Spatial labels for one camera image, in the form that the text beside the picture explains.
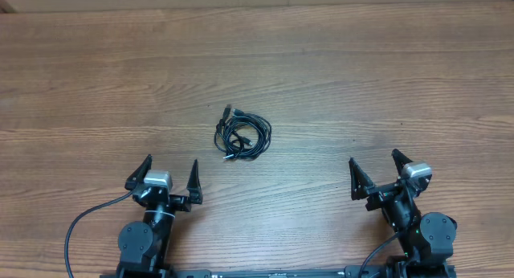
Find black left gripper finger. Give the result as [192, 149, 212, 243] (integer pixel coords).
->
[186, 159, 203, 205]
[124, 154, 153, 190]

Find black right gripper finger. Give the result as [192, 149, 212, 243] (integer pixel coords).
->
[391, 149, 412, 176]
[349, 157, 376, 200]

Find black thin USB cable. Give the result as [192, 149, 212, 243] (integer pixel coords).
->
[222, 127, 255, 161]

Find black USB cable metallic plugs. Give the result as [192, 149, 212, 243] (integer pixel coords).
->
[232, 108, 272, 160]

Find black USB cable matte plugs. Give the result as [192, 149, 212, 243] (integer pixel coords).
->
[214, 104, 256, 160]

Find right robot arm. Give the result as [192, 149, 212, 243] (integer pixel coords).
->
[345, 149, 458, 277]

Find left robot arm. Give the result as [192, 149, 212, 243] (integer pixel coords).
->
[116, 155, 203, 278]

